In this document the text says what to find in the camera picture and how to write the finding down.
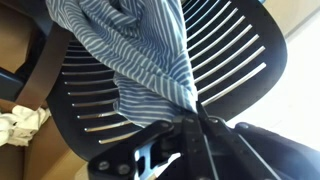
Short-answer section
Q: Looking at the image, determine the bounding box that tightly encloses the blue striped shirt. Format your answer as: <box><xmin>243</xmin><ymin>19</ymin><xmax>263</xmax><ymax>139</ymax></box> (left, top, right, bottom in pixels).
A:
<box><xmin>44</xmin><ymin>0</ymin><xmax>200</xmax><ymax>130</ymax></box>

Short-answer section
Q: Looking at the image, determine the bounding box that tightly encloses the black slatted office chair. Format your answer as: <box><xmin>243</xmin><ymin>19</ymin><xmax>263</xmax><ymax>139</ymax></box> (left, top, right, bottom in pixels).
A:
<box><xmin>0</xmin><ymin>0</ymin><xmax>289</xmax><ymax>163</ymax></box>

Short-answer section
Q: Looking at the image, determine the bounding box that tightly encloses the white crumpled towel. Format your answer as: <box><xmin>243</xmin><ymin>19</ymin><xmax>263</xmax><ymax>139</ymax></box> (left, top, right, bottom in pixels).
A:
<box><xmin>0</xmin><ymin>104</ymin><xmax>52</xmax><ymax>148</ymax></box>

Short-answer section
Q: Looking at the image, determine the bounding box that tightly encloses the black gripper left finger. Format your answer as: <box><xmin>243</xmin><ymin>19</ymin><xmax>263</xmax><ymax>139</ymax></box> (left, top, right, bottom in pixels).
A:
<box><xmin>87</xmin><ymin>111</ymin><xmax>218</xmax><ymax>180</ymax></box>

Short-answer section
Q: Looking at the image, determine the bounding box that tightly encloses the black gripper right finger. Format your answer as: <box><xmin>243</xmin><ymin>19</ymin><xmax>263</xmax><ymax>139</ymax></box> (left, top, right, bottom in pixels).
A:
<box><xmin>197</xmin><ymin>102</ymin><xmax>320</xmax><ymax>180</ymax></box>

